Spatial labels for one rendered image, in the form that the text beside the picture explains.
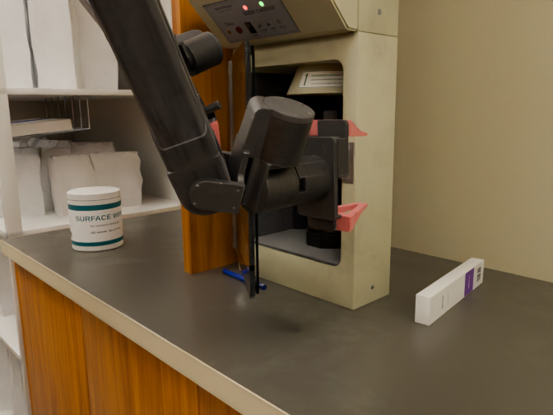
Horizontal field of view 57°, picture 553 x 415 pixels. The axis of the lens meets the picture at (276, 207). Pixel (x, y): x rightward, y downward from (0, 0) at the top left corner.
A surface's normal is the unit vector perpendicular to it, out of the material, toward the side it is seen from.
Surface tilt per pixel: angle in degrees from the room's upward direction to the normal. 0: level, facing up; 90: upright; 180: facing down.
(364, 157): 90
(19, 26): 85
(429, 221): 90
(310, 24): 135
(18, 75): 99
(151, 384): 90
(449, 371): 0
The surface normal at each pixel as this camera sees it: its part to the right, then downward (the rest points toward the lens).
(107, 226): 0.64, 0.15
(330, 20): -0.51, 0.80
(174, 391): -0.73, 0.14
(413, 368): -0.01, -0.98
